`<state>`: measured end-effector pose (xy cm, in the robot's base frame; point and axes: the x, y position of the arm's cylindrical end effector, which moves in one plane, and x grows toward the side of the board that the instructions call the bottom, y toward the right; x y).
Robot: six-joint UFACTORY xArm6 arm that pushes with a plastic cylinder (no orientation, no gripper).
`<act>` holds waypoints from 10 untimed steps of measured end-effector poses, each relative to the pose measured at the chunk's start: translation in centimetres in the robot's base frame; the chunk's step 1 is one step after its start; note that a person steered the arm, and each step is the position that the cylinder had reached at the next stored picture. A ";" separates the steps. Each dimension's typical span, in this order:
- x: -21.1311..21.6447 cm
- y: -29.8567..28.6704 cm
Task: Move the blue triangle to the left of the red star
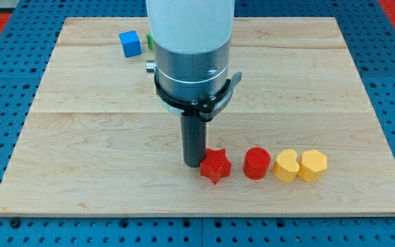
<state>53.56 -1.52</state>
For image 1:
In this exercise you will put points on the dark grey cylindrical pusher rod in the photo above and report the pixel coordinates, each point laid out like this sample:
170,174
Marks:
193,131

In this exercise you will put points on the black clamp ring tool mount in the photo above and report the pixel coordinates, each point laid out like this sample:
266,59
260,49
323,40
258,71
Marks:
206,109

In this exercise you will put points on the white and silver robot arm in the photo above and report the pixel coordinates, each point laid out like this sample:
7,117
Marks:
191,41

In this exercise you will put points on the red star block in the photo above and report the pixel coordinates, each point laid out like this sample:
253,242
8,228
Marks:
215,165

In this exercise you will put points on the red cylinder block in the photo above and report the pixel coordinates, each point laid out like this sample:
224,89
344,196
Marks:
256,163

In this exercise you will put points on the green block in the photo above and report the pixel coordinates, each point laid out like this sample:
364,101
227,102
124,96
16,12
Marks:
150,41

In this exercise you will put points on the light wooden board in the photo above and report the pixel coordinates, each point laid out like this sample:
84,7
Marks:
97,142

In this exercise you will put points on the yellow heart block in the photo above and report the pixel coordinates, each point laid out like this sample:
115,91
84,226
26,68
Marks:
286,166

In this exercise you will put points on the blue cube block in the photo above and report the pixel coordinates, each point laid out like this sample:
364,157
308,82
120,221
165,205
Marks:
130,43

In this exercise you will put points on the yellow hexagon block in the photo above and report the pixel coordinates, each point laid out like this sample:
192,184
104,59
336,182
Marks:
313,165

